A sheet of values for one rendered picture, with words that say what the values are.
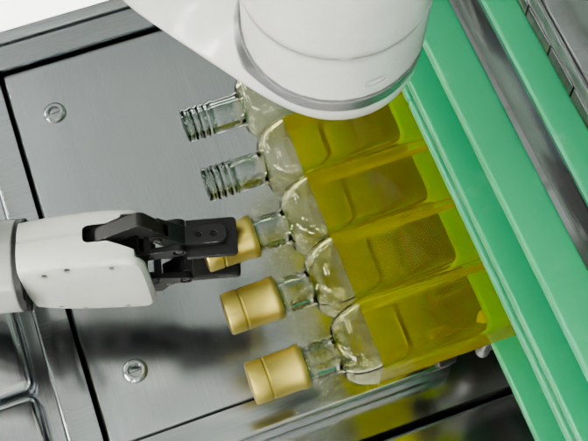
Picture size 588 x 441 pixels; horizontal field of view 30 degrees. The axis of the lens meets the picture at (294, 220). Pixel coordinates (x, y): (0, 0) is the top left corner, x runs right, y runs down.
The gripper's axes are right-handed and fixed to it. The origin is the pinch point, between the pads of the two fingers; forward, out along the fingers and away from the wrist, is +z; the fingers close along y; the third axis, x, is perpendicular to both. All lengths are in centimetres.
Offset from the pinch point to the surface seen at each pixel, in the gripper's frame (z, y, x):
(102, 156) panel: -10.8, -12.7, 16.2
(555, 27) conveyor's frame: 26.3, 15.1, 8.6
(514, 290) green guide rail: 22.0, 6.5, -8.0
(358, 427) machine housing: 11.1, -14.7, -12.0
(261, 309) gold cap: 3.4, 1.7, -6.1
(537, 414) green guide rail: 24.3, -2.9, -15.1
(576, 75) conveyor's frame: 27.1, 14.9, 4.6
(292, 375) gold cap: 5.4, 1.6, -11.6
